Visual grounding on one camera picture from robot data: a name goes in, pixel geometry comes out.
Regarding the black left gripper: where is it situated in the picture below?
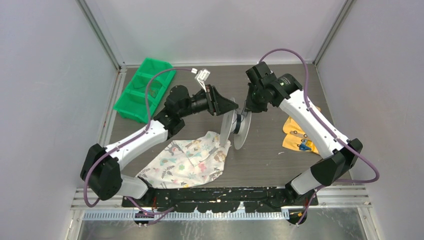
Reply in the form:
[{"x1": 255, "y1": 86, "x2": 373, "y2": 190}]
[{"x1": 179, "y1": 84, "x2": 238, "y2": 119}]

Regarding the blue cable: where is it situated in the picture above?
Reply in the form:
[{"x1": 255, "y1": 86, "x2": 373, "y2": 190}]
[{"x1": 235, "y1": 107, "x2": 249, "y2": 128}]

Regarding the white perforated cable spool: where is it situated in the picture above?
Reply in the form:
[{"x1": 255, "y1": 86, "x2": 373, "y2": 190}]
[{"x1": 219, "y1": 106, "x2": 252, "y2": 150}]

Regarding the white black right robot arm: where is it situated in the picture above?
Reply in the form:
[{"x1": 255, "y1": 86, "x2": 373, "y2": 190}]
[{"x1": 245, "y1": 62, "x2": 363, "y2": 205}]

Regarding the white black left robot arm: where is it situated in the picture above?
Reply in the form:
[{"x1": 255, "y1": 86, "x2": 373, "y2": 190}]
[{"x1": 80, "y1": 84, "x2": 239, "y2": 207}]

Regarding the yellow printed cloth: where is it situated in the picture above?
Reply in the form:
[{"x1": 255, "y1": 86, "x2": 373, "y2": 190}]
[{"x1": 282, "y1": 116, "x2": 319, "y2": 155}]

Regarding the white patterned cloth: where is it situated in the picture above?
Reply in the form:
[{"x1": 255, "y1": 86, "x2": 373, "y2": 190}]
[{"x1": 136, "y1": 131, "x2": 231, "y2": 189}]

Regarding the green plastic divided bin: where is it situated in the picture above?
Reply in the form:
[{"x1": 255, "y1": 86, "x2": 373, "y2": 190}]
[{"x1": 113, "y1": 58, "x2": 176, "y2": 124}]

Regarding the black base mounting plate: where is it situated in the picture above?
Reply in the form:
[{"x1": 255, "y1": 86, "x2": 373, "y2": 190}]
[{"x1": 134, "y1": 186, "x2": 318, "y2": 213}]

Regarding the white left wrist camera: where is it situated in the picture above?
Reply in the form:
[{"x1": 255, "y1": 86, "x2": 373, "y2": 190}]
[{"x1": 191, "y1": 68, "x2": 211, "y2": 92}]

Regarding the aluminium frame rail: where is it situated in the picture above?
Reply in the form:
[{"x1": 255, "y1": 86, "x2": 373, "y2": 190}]
[{"x1": 71, "y1": 188, "x2": 125, "y2": 210}]

